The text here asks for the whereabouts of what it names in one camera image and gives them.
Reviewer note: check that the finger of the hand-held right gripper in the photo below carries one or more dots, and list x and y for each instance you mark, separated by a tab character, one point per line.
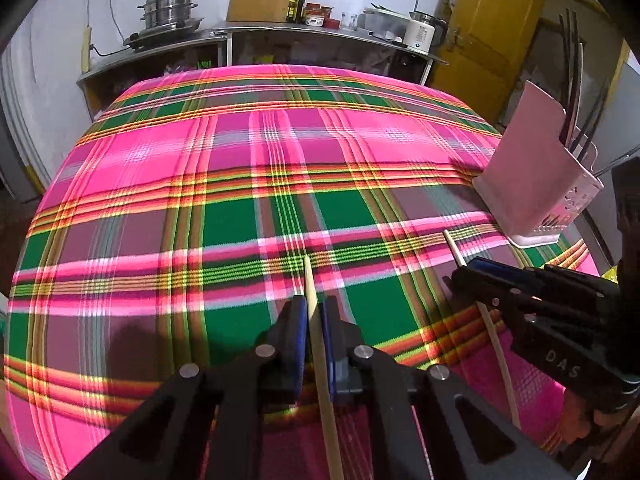
480	287
500	270

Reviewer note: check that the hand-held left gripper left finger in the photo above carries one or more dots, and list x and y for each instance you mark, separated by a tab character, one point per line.
300	340

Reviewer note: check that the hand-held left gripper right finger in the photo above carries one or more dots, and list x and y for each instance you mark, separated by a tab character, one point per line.
327	345

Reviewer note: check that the wooden chopstick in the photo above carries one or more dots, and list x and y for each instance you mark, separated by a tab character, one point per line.
320	360
500	355

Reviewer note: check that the pink utensil holder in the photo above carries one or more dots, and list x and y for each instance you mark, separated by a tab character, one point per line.
530	160

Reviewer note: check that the person's right hand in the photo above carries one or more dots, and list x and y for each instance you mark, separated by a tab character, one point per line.
577	417

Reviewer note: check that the silver chopstick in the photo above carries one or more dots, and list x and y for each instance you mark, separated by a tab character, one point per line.
617	162

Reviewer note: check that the pink plaid tablecloth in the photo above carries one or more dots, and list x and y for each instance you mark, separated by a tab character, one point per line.
200	210

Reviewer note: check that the yellow wooden door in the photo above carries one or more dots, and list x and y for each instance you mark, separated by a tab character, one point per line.
490	35

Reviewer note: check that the white electric appliance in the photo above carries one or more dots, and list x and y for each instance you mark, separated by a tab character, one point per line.
419	35

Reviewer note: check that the steel dish rack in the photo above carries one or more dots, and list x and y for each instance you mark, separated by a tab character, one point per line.
382	22

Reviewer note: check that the steel counter table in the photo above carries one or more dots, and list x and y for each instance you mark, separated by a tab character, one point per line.
325	32

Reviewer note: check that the steel topped cabinet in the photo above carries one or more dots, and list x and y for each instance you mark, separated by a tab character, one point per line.
150	57

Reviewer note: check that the black gas stove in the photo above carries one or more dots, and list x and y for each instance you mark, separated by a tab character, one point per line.
160	35

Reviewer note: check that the steel steamer pot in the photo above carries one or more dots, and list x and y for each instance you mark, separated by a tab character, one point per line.
167	7

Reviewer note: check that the wooden rolling pin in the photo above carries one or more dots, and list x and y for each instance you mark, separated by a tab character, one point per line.
86	50

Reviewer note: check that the yellow door frame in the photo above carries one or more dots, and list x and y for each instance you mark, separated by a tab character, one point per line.
590	5

